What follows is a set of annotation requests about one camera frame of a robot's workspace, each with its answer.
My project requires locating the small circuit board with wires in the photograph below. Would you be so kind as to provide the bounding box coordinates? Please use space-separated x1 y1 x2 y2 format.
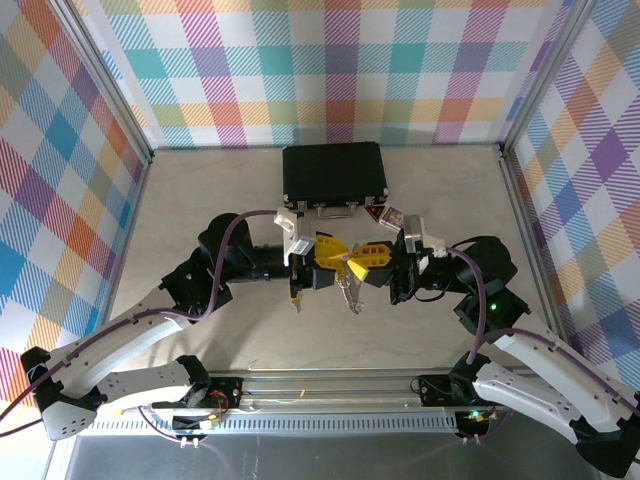
459 407 501 426
172 387 234 436

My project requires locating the aluminium frame post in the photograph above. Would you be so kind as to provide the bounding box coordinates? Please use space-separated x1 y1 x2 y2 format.
52 0 155 164
497 0 599 156

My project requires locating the aluminium frame floor rail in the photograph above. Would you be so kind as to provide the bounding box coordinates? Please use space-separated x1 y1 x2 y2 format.
494 143 569 331

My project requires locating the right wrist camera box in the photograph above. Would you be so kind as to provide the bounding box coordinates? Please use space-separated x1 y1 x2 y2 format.
399 214 449 259

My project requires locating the perforated metal cable tray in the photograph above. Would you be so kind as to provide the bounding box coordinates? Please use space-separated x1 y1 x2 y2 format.
94 415 462 439

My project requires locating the purple playing card box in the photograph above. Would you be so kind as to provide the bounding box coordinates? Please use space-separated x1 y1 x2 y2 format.
378 205 407 231

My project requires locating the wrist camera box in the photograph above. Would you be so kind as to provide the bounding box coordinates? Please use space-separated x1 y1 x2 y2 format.
399 214 449 259
273 207 315 267

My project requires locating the black carrying case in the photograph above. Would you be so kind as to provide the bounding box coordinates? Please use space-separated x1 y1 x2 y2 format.
281 142 392 221

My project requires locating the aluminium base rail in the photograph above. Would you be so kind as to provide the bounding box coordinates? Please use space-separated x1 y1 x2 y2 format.
209 370 426 415

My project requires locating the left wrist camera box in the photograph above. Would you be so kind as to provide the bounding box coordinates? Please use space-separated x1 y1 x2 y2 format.
273 207 315 267

